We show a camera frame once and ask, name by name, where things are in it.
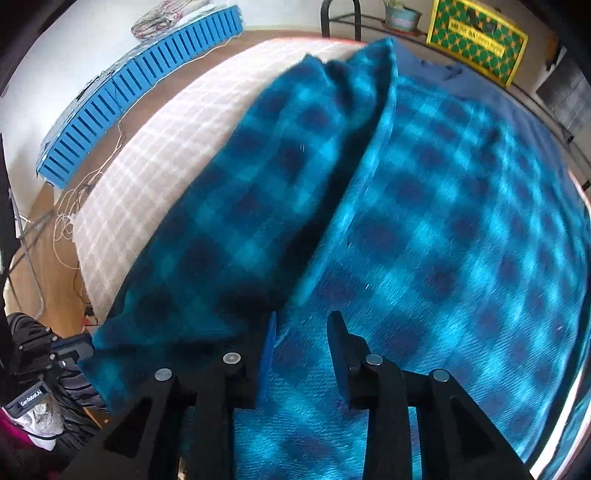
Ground yellow green patterned box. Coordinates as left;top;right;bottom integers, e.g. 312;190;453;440
426;0;529;88

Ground blue plaid fleece jacket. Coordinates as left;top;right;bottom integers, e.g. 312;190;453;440
76;37;587;480

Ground floral patterned cloth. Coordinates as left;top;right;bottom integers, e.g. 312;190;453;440
130;0;211;38

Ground pink checked bed sheet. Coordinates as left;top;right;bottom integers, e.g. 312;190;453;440
74;39;370;319

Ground white cables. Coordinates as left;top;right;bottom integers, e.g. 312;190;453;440
53;124;125;273

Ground black metal rack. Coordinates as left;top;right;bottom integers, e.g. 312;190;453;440
321;0;591;195

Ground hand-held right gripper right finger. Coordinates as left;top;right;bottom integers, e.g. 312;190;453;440
326;310;534;480

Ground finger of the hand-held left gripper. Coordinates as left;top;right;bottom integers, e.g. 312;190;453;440
51;335;95;365

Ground blue slatted panel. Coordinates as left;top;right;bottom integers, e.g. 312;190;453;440
36;4;245;189

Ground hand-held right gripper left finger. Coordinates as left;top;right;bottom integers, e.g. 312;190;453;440
60;310;278;480

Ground teal plant pot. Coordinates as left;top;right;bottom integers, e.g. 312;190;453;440
383;0;423;33

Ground dark striped cloth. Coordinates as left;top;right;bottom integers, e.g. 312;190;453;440
55;367;112;439

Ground person's left forearm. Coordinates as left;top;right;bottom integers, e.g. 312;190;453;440
0;406;51;480

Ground grey plaid pillow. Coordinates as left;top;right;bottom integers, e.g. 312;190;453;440
538;44;591;144

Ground person's left hand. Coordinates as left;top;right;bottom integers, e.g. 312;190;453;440
14;404;63;452

